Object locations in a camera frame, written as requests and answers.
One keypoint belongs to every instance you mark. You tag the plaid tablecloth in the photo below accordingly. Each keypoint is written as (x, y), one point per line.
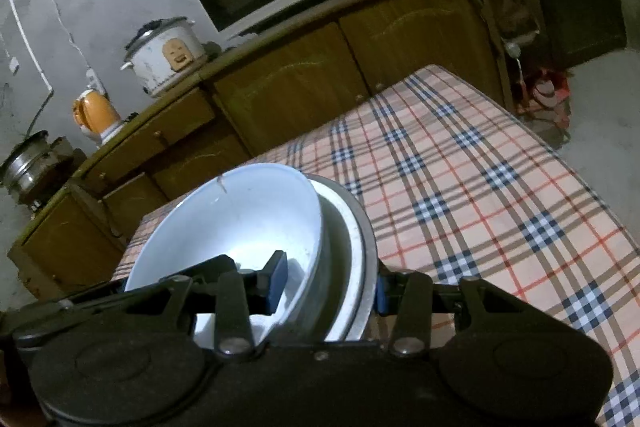
(475, 187)

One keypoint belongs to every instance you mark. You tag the dark cooktop burner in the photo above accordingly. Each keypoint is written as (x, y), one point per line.
(40, 203)

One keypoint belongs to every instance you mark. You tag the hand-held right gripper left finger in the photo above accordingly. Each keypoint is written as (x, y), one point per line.
(277, 279)

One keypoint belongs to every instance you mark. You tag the orange electric kettle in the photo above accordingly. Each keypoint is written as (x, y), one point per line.
(97, 112)

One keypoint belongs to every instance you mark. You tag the white wall switch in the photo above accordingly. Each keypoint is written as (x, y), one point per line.
(15, 66)

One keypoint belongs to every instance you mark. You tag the steel steamer pot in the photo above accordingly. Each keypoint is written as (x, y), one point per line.
(30, 164)

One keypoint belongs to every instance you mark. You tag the white wall socket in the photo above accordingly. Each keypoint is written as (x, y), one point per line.
(95, 80)

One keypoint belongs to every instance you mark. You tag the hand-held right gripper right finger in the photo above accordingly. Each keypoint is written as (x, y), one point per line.
(382, 297)

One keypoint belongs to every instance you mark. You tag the steel bowl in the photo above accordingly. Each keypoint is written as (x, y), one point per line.
(367, 257)

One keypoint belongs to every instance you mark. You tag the white hanging power strip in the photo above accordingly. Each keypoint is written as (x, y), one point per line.
(513, 49)

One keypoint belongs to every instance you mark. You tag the white rice cooker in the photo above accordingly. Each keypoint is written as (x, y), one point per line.
(160, 57)

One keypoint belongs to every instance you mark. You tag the red and white bag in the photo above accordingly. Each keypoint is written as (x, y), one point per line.
(545, 89)

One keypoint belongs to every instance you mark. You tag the small white bowl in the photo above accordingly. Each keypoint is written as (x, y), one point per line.
(225, 217)

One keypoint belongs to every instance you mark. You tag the wooden kitchen cabinet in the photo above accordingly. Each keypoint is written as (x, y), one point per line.
(280, 77)

